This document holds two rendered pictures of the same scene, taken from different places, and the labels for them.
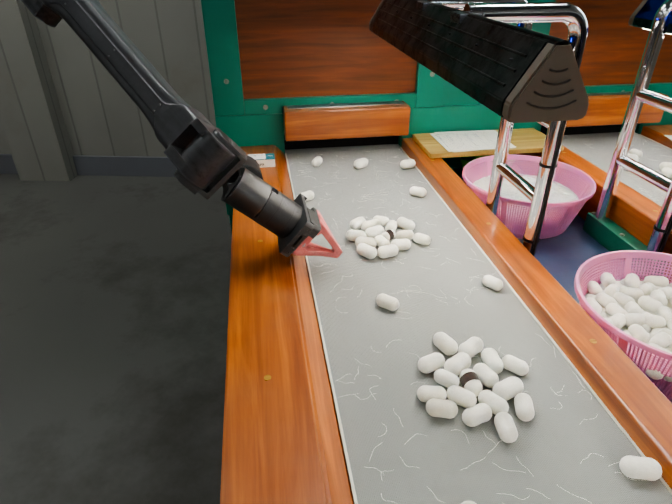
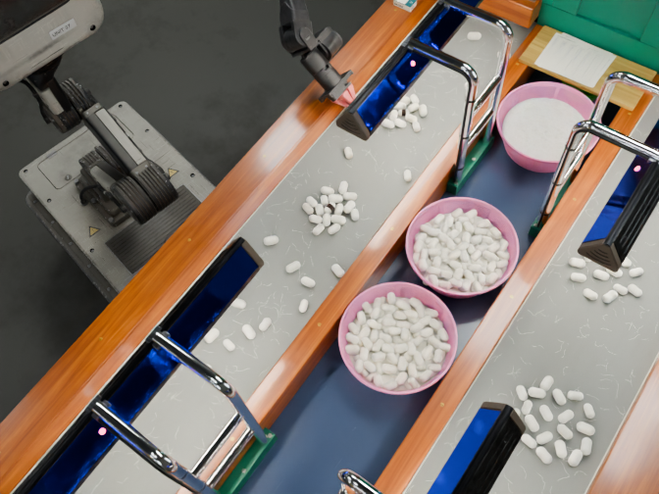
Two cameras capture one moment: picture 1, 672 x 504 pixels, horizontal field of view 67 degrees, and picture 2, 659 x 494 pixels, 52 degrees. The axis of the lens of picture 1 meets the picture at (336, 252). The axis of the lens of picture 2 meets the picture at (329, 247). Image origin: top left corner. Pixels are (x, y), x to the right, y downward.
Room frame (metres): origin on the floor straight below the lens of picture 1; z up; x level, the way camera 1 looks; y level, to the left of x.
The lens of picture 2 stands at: (-0.15, -0.86, 2.21)
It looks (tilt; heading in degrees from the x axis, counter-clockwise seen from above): 61 degrees down; 52
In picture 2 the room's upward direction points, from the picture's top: 9 degrees counter-clockwise
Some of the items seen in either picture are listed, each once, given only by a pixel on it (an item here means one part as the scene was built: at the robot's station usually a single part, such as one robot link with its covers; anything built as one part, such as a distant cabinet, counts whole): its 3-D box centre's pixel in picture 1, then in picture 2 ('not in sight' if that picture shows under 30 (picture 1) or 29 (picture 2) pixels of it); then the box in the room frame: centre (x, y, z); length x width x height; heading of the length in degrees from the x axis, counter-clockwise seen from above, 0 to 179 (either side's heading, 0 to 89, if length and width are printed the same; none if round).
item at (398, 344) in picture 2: not in sight; (396, 343); (0.28, -0.51, 0.72); 0.24 x 0.24 x 0.06
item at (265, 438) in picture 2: not in sight; (192, 427); (-0.17, -0.38, 0.90); 0.20 x 0.19 x 0.45; 9
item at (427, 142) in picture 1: (485, 142); (586, 66); (1.20, -0.37, 0.77); 0.33 x 0.15 x 0.01; 99
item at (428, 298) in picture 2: not in sight; (397, 342); (0.28, -0.51, 0.72); 0.27 x 0.27 x 0.10
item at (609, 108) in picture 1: (605, 108); not in sight; (1.31, -0.70, 0.83); 0.30 x 0.06 x 0.07; 99
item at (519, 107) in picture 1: (442, 33); (429, 31); (0.78, -0.15, 1.08); 0.62 x 0.08 x 0.07; 9
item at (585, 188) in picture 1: (522, 197); (544, 131); (0.99, -0.40, 0.72); 0.27 x 0.27 x 0.10
